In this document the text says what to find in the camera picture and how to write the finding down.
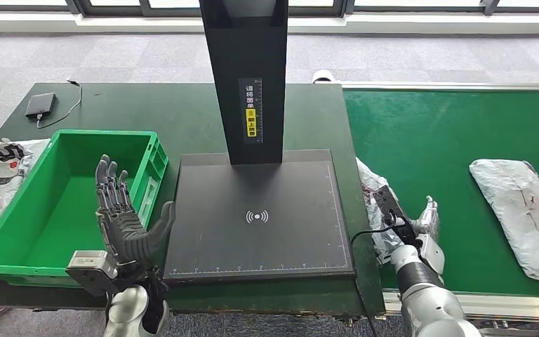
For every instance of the black power bank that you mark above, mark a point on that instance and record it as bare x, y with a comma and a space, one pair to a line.
40, 105

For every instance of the dark green table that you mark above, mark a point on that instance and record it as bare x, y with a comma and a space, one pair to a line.
158, 107

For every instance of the yellow black instruction label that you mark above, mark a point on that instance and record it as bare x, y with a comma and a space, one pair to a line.
251, 122

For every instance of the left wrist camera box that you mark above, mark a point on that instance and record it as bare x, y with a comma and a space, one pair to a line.
90, 265

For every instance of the grey parcel bag red print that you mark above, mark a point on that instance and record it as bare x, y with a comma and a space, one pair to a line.
516, 209

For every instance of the black inbound scanner machine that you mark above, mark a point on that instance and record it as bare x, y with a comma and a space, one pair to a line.
260, 242

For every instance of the plain grey parcel bag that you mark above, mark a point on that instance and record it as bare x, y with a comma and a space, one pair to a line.
378, 242

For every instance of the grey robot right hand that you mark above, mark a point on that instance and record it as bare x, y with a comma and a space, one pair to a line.
428, 221

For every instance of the green plastic crate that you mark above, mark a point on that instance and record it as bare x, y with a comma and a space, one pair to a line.
55, 214

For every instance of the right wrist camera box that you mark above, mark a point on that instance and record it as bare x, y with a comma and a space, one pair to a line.
388, 202

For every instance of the dark window frame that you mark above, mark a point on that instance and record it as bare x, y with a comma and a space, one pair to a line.
111, 8

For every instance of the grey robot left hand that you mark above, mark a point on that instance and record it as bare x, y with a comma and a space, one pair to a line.
125, 232

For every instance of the green conveyor belt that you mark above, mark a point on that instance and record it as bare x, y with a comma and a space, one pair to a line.
437, 139

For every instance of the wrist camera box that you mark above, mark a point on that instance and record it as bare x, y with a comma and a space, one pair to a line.
388, 202
90, 265

